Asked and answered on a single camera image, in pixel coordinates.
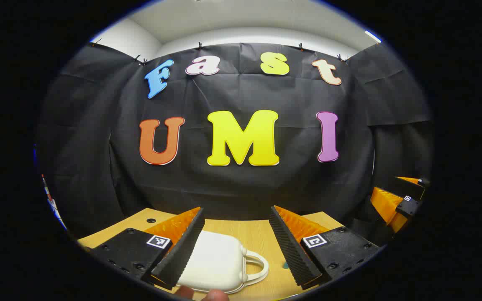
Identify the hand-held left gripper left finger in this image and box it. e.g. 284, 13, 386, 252
92, 207, 206, 290

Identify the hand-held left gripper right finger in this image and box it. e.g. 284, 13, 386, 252
269, 205, 381, 290

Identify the black backdrop cloth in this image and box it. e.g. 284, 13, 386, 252
36, 41, 434, 239

